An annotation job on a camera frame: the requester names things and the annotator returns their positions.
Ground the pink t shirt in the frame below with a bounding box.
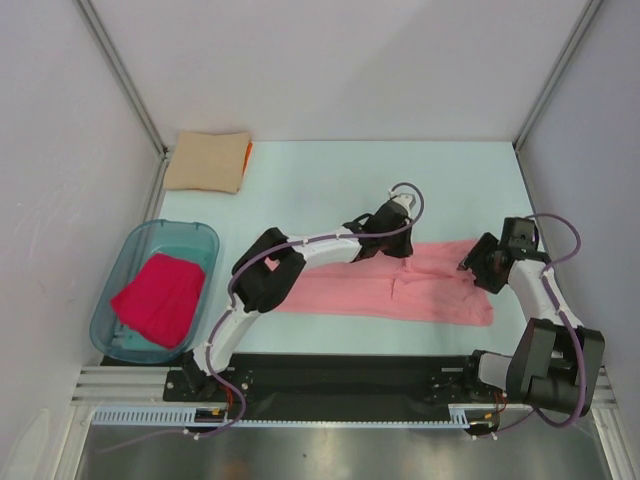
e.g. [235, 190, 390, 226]
[276, 239, 494, 327]

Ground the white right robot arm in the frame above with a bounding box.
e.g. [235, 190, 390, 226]
[459, 232, 605, 417]

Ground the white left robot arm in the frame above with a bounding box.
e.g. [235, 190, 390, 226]
[182, 193, 416, 400]

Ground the beige folded t shirt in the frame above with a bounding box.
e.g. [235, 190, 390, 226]
[163, 131, 252, 194]

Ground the teal plastic bin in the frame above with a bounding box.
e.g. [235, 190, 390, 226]
[89, 220, 219, 364]

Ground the red t shirt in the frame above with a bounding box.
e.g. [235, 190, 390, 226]
[110, 253, 206, 349]

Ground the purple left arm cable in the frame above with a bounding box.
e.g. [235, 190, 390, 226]
[94, 182, 426, 451]

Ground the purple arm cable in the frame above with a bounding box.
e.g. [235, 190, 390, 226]
[469, 213, 589, 441]
[94, 182, 426, 451]

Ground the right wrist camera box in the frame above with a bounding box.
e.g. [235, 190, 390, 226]
[499, 217, 539, 252]

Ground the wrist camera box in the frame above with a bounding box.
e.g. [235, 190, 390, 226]
[390, 193, 417, 215]
[499, 217, 539, 252]

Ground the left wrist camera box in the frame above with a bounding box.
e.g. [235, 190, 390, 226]
[390, 193, 417, 215]

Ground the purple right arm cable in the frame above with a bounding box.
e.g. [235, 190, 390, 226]
[469, 213, 589, 441]

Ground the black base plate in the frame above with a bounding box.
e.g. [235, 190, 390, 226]
[99, 352, 586, 422]

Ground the white cable duct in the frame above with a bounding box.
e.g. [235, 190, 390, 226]
[91, 406, 497, 430]

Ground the right aluminium corner post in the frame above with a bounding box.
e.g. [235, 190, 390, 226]
[512, 0, 606, 155]

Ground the aluminium corner post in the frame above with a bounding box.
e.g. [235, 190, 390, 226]
[512, 0, 606, 155]
[69, 0, 169, 159]

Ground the aluminium frame rail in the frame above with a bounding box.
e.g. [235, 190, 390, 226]
[69, 364, 621, 410]

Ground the left aluminium corner post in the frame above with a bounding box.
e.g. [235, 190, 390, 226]
[69, 0, 169, 159]

